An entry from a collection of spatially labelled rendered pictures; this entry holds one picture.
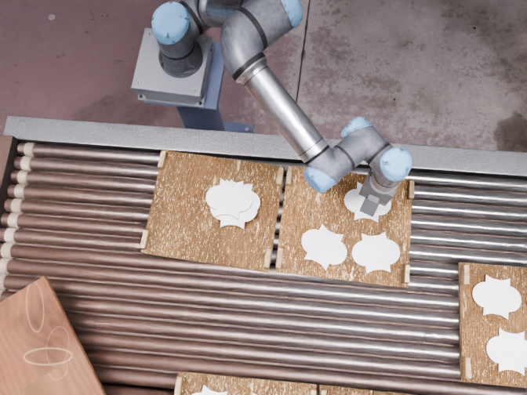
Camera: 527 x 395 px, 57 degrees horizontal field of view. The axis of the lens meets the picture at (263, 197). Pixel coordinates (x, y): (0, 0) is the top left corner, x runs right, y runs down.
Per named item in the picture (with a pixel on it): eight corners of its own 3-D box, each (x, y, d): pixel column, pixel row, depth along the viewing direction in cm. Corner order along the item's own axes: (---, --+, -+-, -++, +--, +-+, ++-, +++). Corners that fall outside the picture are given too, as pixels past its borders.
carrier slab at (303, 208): (287, 166, 162) (287, 164, 160) (412, 181, 160) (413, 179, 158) (274, 272, 153) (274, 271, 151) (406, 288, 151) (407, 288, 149)
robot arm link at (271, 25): (171, 1, 156) (248, 10, 112) (208, -24, 158) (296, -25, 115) (190, 34, 163) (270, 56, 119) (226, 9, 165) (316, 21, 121)
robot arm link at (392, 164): (396, 136, 119) (421, 161, 117) (387, 152, 129) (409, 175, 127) (372, 157, 117) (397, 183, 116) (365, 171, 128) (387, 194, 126)
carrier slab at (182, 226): (164, 150, 164) (162, 149, 163) (285, 168, 162) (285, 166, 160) (141, 253, 155) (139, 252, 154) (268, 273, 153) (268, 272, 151)
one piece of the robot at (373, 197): (357, 196, 128) (348, 210, 144) (389, 210, 127) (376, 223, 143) (375, 157, 131) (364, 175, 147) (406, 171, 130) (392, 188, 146)
